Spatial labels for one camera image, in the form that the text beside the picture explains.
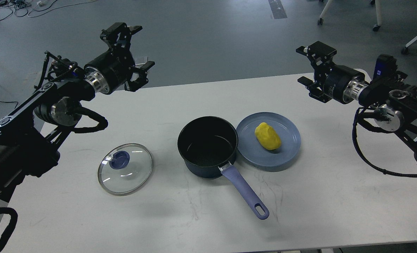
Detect blue round plate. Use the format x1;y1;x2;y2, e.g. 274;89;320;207
236;112;301;171

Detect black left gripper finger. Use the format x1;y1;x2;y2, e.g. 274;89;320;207
125;61;155;92
100;22;143;53

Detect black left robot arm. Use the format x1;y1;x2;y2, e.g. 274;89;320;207
0;22;154;252

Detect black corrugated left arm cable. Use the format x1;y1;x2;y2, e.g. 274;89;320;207
68;105;109;134

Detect white chair leg with caster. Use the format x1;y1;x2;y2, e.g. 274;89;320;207
370;0;382;32
317;0;334;25

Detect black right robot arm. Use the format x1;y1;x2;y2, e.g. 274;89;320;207
296;41;417;178

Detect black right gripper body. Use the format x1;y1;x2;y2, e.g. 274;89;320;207
319;63;366;104

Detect yellow potato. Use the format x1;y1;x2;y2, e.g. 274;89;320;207
254;122;282;150

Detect tangled cables and power strip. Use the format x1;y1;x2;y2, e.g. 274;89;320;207
0;0;98;23

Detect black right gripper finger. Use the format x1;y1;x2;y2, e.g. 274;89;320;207
296;41;337;71
297;76;331;103

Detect dark blue saucepan purple handle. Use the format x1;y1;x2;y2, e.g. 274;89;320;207
177;116;270;220

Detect glass pot lid blue knob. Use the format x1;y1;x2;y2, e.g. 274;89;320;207
97;143;154;196

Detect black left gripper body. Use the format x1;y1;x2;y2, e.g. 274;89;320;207
84;51;135;95

